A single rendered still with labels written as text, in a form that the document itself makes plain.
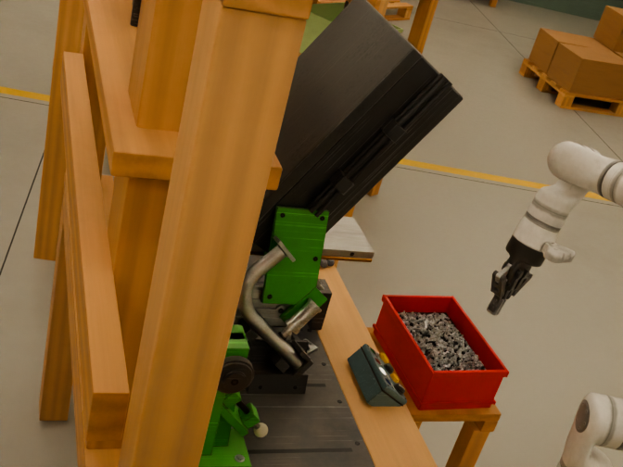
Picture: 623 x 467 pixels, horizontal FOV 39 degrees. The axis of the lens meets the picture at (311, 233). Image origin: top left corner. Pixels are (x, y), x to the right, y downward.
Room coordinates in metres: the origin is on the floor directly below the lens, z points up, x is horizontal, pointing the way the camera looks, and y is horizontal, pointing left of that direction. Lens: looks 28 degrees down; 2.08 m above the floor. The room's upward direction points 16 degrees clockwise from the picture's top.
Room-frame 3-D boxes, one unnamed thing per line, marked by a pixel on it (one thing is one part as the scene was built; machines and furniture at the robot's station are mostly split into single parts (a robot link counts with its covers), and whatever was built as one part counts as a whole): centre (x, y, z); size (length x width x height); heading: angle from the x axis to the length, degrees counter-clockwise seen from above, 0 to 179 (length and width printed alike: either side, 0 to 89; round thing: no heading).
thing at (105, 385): (1.50, 0.46, 1.23); 1.30 x 0.05 x 0.09; 23
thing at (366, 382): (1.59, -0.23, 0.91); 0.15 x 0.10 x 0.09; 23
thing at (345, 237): (1.76, 0.06, 1.11); 0.39 x 0.16 x 0.03; 113
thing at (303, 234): (1.61, 0.03, 1.17); 0.13 x 0.12 x 0.20; 23
